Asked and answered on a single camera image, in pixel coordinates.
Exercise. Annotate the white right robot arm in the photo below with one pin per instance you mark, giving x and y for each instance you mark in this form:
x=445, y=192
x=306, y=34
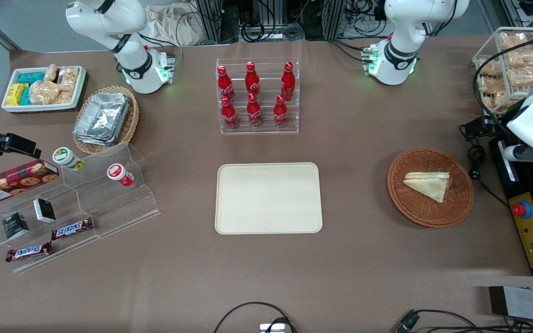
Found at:
x=109, y=23

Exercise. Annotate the green lid yogurt cup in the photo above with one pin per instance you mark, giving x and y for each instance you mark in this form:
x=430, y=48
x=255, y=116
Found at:
x=66, y=157

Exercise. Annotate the white rectangular snack bin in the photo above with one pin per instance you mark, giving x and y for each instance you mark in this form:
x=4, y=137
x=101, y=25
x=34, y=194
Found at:
x=80, y=85

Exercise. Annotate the black appliance with yellow panel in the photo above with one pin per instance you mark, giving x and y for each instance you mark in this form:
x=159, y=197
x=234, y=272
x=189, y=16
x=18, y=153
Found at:
x=502, y=189

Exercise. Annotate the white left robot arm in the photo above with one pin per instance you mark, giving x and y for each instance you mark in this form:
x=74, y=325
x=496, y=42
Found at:
x=400, y=55

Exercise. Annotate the clear bag of crackers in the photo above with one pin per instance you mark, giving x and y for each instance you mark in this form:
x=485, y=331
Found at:
x=51, y=73
x=65, y=96
x=68, y=77
x=43, y=92

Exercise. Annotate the teal snack packet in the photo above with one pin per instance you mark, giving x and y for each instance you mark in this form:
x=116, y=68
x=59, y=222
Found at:
x=31, y=77
x=25, y=96

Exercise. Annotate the clear bag of pastries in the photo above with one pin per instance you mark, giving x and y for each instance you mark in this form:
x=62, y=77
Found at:
x=491, y=68
x=525, y=75
x=523, y=59
x=511, y=40
x=495, y=101
x=491, y=85

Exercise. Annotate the oval light wicker basket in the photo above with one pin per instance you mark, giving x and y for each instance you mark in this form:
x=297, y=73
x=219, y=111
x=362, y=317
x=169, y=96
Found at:
x=132, y=115

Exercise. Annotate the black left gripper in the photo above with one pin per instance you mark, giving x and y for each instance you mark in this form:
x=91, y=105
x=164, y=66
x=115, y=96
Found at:
x=480, y=124

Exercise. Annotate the triangular sandwich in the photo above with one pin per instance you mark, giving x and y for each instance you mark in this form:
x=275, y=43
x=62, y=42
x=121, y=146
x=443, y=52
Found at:
x=430, y=185

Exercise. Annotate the clear acrylic stepped shelf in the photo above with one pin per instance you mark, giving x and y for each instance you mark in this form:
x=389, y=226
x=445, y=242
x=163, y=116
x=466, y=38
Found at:
x=123, y=208

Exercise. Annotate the red tartan cookie box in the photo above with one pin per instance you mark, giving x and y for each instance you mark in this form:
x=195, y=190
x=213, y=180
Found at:
x=16, y=181

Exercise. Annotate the beige plastic tray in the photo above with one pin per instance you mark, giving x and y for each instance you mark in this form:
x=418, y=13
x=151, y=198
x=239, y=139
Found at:
x=266, y=199

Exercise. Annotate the round brown wicker basket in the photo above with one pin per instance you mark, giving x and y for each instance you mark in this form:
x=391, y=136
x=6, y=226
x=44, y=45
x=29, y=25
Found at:
x=410, y=203

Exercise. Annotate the grey metal block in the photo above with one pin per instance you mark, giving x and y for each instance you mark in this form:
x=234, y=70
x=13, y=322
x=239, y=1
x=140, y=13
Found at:
x=525, y=303

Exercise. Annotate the small silver device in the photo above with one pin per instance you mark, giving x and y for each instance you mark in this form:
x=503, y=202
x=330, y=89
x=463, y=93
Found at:
x=271, y=328

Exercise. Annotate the red cola bottle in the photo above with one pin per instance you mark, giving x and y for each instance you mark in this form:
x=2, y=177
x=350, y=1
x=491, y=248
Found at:
x=288, y=83
x=280, y=113
x=254, y=112
x=225, y=85
x=229, y=114
x=252, y=81

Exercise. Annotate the clear acrylic bottle rack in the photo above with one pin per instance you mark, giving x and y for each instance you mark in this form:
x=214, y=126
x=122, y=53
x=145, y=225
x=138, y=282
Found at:
x=266, y=130

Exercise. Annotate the stack of foil containers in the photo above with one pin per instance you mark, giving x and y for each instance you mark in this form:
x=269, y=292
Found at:
x=102, y=118

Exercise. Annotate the small dark green box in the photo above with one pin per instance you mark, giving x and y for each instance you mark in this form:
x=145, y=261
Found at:
x=44, y=210
x=15, y=225

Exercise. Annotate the beige cloth bag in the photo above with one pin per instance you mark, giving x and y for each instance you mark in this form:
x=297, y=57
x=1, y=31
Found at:
x=174, y=25

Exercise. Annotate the red lid yogurt cup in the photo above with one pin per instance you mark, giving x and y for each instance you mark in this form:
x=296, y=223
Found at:
x=118, y=173

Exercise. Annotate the brown Snickers bar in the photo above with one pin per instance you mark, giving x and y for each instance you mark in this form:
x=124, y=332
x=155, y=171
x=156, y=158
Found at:
x=28, y=252
x=72, y=228

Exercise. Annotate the yellow snack packet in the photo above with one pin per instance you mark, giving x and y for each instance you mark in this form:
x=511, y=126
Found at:
x=15, y=94

